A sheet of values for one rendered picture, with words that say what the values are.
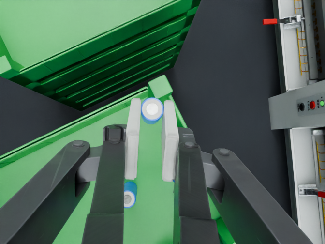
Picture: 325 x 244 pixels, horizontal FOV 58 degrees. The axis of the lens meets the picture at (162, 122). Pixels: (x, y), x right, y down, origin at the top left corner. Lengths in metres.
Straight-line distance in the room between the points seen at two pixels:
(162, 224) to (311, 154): 0.54
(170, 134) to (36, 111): 0.76
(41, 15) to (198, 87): 0.51
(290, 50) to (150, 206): 0.61
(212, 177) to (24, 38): 0.40
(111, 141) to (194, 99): 0.72
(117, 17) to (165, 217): 0.30
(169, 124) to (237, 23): 0.79
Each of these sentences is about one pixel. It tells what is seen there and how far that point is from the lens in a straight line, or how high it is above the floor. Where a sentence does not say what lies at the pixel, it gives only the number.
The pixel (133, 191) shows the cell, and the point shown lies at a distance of 0.31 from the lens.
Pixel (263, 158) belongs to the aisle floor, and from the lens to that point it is 0.92.
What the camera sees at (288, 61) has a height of 0.12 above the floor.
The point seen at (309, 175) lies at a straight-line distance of 0.84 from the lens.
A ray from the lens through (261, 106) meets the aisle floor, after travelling 0.92.
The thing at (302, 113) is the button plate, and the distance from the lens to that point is 0.76.
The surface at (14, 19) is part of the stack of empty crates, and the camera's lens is 0.52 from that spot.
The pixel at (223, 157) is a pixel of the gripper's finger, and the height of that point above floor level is 0.70.
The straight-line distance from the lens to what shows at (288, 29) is 0.87.
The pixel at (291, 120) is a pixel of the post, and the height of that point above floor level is 0.13.
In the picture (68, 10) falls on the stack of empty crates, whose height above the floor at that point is 0.40.
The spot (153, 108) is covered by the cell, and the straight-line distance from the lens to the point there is 0.22.
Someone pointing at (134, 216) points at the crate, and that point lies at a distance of 0.38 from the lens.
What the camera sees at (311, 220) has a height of 0.12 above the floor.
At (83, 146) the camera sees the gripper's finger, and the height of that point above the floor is 0.70.
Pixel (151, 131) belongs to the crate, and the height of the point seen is 0.48.
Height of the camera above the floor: 0.85
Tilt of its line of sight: 85 degrees down
